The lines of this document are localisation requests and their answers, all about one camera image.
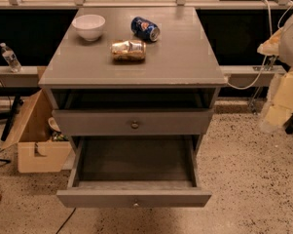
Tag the grey top drawer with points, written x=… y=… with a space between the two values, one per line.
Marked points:
x=132 y=122

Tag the clear plastic water bottle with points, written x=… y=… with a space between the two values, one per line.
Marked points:
x=10 y=57

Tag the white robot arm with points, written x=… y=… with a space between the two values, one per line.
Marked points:
x=278 y=108

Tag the black pole stand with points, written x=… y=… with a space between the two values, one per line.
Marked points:
x=10 y=118

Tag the grey drawer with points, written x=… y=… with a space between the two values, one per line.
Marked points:
x=134 y=172
x=132 y=122

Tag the open cardboard box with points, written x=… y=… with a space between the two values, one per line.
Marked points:
x=31 y=134

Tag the yellow foam-covered gripper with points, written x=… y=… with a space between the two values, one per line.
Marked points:
x=292 y=46

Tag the blue soda can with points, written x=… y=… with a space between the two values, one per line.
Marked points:
x=145 y=29

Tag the grey drawer cabinet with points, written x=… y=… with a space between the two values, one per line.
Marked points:
x=180 y=71

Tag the grey metal rail shelf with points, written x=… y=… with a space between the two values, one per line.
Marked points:
x=237 y=75

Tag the white ceramic bowl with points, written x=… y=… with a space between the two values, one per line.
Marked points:
x=89 y=27

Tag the crushed gold snack can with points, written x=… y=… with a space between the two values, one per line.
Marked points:
x=128 y=50

